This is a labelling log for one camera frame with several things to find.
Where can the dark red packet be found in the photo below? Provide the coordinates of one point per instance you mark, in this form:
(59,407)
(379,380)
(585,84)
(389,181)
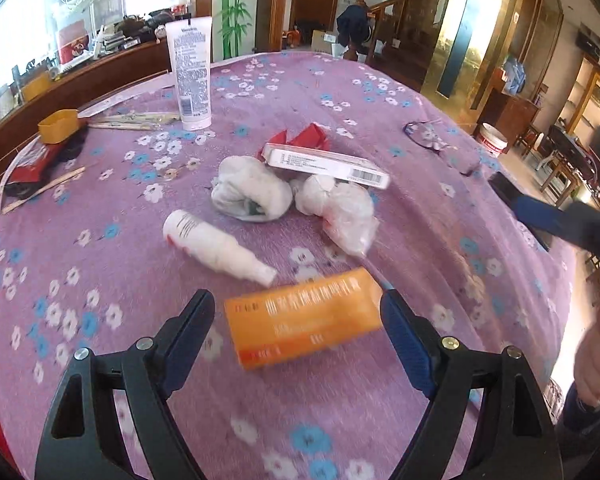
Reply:
(34,170)

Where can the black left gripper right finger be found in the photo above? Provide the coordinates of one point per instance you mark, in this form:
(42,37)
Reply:
(514,436)

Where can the white spray bottle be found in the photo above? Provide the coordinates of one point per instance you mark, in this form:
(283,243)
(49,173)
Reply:
(215,249)

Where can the dark jacket on banister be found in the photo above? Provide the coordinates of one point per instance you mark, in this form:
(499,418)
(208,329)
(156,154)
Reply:
(353,27)

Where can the eyeglasses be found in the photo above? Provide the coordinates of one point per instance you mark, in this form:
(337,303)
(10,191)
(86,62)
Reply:
(425,136)

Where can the wooden cabinet counter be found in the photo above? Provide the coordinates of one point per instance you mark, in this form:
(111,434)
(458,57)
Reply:
(77,89)

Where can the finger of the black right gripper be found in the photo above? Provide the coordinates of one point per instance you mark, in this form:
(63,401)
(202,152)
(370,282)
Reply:
(577,224)

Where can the white medicine box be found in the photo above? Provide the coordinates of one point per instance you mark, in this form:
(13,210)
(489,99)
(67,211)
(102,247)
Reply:
(325,163)

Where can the wrapped chopsticks pack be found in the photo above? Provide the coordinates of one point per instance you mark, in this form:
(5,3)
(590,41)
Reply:
(135,121)

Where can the white paint bucket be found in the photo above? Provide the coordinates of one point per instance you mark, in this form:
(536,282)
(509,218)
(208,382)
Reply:
(491,139)

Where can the wooden chopstick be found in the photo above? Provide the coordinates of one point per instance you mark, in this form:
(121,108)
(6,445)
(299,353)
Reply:
(53,183)

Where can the white lotion tube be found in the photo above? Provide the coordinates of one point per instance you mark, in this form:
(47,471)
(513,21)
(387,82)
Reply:
(189,46)

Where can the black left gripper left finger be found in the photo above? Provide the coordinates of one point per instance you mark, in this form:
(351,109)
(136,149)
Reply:
(82,438)

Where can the yellow tin on counter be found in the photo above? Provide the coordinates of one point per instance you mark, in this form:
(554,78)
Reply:
(36,86)

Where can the red paper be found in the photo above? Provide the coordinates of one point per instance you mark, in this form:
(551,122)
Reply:
(312,137)

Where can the clear plastic bag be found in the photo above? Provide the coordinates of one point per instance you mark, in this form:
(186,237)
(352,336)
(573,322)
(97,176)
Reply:
(346,209)

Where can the purple floral tablecloth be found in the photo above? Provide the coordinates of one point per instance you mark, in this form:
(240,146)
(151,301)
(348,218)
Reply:
(87,265)

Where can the yellow plastic box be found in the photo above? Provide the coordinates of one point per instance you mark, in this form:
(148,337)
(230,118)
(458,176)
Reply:
(59,126)

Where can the orange medicine box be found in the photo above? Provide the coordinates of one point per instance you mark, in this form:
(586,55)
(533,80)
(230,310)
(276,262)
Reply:
(285,323)

